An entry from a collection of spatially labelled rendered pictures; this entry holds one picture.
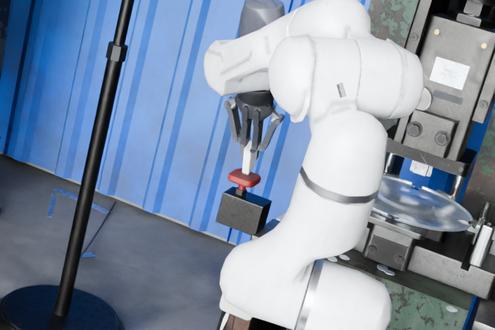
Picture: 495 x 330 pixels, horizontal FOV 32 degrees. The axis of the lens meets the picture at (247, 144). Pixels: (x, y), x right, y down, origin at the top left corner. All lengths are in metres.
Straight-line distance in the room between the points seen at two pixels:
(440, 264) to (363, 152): 0.79
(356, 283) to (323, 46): 0.34
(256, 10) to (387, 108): 0.47
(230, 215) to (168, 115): 1.56
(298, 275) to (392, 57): 0.33
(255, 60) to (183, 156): 2.05
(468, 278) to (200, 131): 1.71
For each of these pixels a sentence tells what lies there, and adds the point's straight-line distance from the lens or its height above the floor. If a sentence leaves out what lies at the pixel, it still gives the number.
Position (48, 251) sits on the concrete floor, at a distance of 3.07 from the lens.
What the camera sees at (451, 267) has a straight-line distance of 1.89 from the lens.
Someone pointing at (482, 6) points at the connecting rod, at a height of 1.21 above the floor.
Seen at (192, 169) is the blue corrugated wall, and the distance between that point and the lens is 3.41.
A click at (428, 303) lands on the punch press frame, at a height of 0.63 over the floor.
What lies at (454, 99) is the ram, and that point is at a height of 1.01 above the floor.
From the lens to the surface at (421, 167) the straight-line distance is 1.97.
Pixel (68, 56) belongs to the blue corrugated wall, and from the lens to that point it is 3.60.
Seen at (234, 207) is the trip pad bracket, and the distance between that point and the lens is 1.85.
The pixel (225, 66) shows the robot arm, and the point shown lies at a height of 1.03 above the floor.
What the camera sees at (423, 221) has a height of 0.78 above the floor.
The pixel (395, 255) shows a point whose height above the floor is 0.68.
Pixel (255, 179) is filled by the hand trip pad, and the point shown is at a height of 0.75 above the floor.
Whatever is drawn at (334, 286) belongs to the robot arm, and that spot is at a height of 0.82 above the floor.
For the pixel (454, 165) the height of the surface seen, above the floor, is 0.88.
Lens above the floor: 1.31
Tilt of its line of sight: 16 degrees down
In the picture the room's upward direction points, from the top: 15 degrees clockwise
